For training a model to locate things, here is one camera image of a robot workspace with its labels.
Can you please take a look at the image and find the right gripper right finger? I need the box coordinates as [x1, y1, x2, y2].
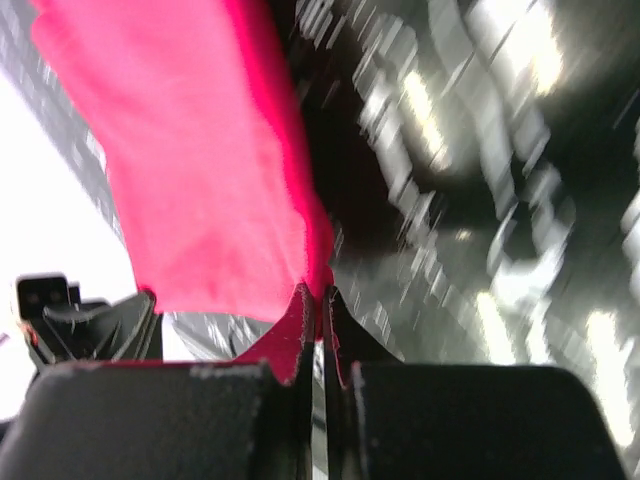
[321, 286, 400, 479]

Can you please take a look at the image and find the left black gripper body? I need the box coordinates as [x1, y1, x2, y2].
[15, 274, 163, 370]

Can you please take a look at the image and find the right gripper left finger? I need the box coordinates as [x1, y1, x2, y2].
[234, 282, 317, 480]

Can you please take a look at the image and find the pink red t shirt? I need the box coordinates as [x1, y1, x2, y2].
[29, 0, 336, 324]

